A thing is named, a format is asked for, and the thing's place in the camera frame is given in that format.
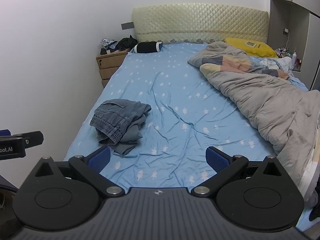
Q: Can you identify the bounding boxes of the grey wall cabinet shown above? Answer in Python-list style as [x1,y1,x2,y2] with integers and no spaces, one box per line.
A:
[269,0,320,92]

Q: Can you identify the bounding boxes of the grey patchwork quilt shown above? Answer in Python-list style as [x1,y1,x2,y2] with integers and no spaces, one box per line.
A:
[187,41,320,200]

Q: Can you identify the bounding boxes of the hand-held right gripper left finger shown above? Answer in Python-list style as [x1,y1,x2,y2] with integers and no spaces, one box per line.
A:
[34,146,125,196]

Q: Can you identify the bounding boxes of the yellow pillow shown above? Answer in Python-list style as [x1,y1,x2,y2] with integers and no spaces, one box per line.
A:
[223,37,278,58]

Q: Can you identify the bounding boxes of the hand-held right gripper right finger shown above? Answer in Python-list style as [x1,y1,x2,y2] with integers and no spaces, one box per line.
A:
[191,146,286,197]

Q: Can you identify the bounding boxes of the black cylindrical bolster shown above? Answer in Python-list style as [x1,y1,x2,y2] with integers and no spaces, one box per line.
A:
[133,42,163,54]

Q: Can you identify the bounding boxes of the black garment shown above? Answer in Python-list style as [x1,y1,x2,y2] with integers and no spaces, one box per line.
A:
[114,35,138,51]

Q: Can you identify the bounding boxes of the blue tree-print bed sheet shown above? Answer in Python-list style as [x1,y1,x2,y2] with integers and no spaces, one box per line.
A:
[62,42,313,232]

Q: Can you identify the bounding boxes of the blue denim jeans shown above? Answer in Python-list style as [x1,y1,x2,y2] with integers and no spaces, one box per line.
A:
[89,99,152,155]

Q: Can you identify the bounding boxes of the cream quilted headboard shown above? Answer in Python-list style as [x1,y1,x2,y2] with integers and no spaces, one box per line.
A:
[132,4,269,46]

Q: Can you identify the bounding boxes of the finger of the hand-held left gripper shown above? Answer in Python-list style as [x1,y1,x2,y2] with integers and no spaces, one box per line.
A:
[12,131,44,148]

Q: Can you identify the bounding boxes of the patterned white bag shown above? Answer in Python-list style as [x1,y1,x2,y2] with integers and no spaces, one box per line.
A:
[100,38,118,47]

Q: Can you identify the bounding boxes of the white crumpled cloth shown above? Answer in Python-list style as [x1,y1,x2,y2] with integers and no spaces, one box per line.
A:
[260,56,293,75]

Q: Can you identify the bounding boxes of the cardboard box nightstand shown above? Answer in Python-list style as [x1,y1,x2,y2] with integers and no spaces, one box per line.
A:
[96,47,130,88]

